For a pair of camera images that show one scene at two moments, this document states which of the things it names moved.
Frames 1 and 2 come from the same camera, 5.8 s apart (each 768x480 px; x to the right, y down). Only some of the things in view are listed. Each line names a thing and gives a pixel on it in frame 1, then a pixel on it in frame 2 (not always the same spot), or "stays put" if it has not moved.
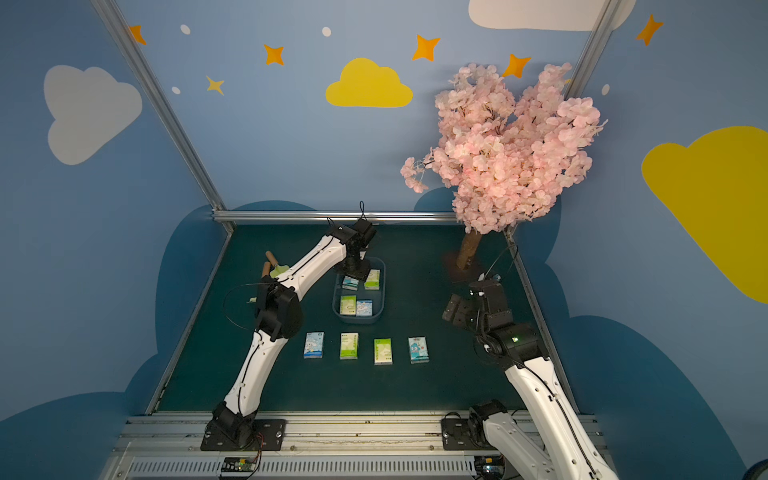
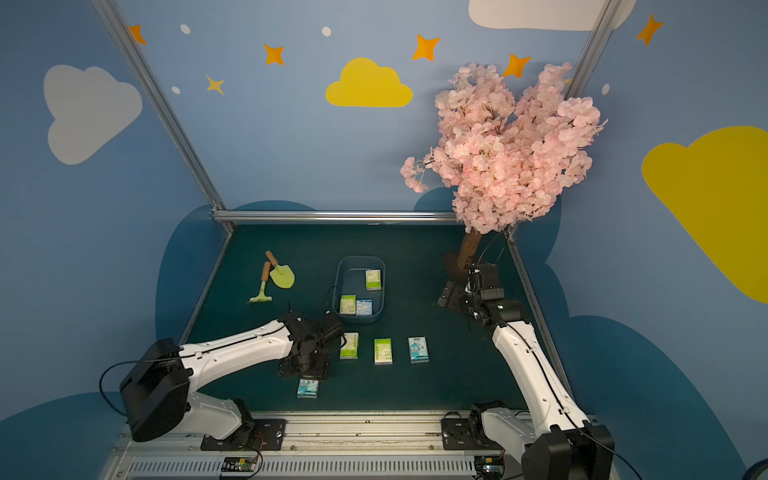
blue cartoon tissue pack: (418, 349) stays put
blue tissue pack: (350, 283) to (307, 389)
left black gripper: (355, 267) to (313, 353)
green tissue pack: (383, 351) stays put
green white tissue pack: (349, 342) stays put
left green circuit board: (238, 465) stays put
